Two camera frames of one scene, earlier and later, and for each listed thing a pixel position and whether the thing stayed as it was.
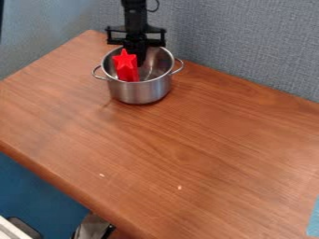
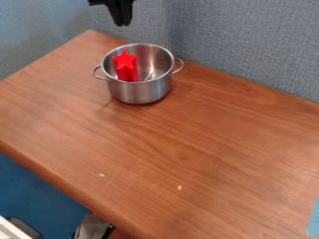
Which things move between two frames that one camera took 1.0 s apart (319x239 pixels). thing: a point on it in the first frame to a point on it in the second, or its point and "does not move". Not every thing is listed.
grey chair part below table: [93, 228] does not move
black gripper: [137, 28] to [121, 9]
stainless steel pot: [154, 86] does not move
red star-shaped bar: [127, 71] does not move
